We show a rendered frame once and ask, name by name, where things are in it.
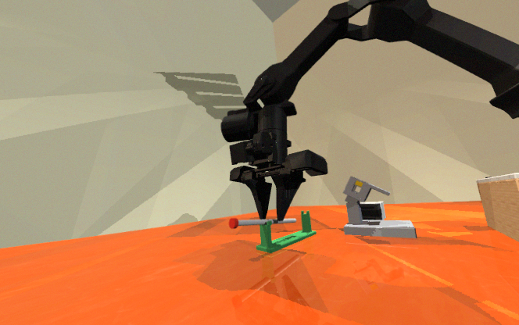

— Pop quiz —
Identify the green cradle stand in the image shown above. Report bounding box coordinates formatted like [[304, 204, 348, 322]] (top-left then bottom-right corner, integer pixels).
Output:
[[256, 210, 317, 253]]

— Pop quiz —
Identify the grey tapered pin with red head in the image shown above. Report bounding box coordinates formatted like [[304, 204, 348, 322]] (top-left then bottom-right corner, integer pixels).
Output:
[[228, 217, 297, 229]]

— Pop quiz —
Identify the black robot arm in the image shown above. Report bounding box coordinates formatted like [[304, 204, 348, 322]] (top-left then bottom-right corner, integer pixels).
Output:
[[220, 0, 519, 166]]

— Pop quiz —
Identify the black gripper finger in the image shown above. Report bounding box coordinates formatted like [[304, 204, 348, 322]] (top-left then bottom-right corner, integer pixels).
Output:
[[271, 173, 306, 221], [242, 179, 272, 220]]

